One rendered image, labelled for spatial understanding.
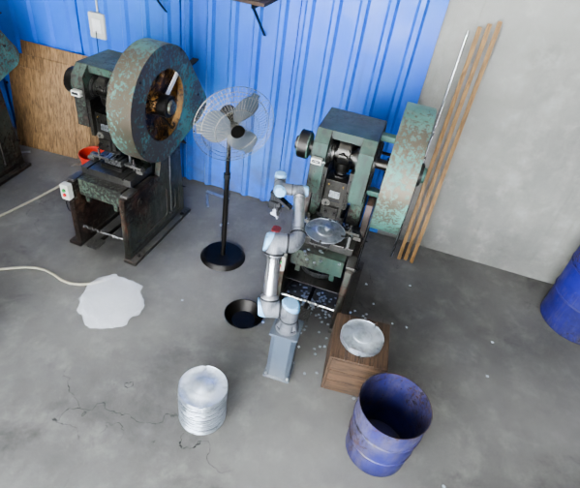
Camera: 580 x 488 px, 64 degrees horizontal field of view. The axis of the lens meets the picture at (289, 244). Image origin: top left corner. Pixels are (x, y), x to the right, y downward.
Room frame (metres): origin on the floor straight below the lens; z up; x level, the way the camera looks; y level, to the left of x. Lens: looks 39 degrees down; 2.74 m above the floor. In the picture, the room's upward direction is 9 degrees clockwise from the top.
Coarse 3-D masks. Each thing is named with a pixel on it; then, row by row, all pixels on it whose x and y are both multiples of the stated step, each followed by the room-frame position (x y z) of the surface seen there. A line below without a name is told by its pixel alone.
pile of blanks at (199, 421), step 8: (224, 400) 1.55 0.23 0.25; (184, 408) 1.46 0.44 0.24; (192, 408) 1.45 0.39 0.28; (200, 408) 1.45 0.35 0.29; (208, 408) 1.46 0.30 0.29; (216, 408) 1.49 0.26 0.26; (224, 408) 1.55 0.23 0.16; (184, 416) 1.47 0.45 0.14; (192, 416) 1.45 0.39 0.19; (200, 416) 1.45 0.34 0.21; (208, 416) 1.46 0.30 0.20; (216, 416) 1.50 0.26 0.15; (224, 416) 1.56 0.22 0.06; (184, 424) 1.47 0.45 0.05; (192, 424) 1.45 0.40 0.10; (200, 424) 1.45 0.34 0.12; (208, 424) 1.46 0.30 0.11; (216, 424) 1.49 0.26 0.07; (192, 432) 1.45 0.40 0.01; (200, 432) 1.45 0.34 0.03; (208, 432) 1.46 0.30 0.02
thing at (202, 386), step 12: (192, 372) 1.67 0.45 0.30; (204, 372) 1.69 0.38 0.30; (216, 372) 1.70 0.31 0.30; (192, 384) 1.59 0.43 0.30; (204, 384) 1.60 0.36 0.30; (216, 384) 1.61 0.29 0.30; (180, 396) 1.50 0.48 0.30; (192, 396) 1.51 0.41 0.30; (204, 396) 1.52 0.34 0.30; (216, 396) 1.54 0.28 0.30; (204, 408) 1.45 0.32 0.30
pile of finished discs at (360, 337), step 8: (352, 320) 2.22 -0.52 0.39; (360, 320) 2.23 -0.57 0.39; (344, 328) 2.14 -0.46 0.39; (352, 328) 2.15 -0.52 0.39; (360, 328) 2.16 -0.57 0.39; (368, 328) 2.18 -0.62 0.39; (376, 328) 2.19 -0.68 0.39; (344, 336) 2.07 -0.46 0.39; (352, 336) 2.08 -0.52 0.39; (360, 336) 2.09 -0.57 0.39; (368, 336) 2.10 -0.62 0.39; (376, 336) 2.12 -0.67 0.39; (344, 344) 2.02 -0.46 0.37; (352, 344) 2.02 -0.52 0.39; (360, 344) 2.03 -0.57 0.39; (368, 344) 2.04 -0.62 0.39; (376, 344) 2.05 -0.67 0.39; (352, 352) 1.98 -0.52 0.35; (360, 352) 1.96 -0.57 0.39; (368, 352) 1.97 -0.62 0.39; (376, 352) 1.99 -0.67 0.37
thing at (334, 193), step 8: (328, 176) 2.75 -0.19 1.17; (336, 176) 2.75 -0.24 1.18; (344, 176) 2.75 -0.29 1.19; (328, 184) 2.70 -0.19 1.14; (336, 184) 2.70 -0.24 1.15; (344, 184) 2.69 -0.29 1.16; (328, 192) 2.71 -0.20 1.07; (336, 192) 2.70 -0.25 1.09; (344, 192) 2.69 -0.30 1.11; (328, 200) 2.70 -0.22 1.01; (336, 200) 2.70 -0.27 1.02; (328, 208) 2.67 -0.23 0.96; (336, 208) 2.67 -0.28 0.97; (328, 216) 2.67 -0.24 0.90; (336, 216) 2.68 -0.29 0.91
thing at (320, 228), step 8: (312, 224) 2.72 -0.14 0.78; (320, 224) 2.73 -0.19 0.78; (328, 224) 2.75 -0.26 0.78; (336, 224) 2.77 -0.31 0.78; (312, 232) 2.61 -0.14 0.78; (320, 232) 2.62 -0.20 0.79; (328, 232) 2.64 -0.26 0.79; (336, 232) 2.66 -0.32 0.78; (344, 232) 2.68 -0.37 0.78; (328, 240) 2.56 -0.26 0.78; (336, 240) 2.57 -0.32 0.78
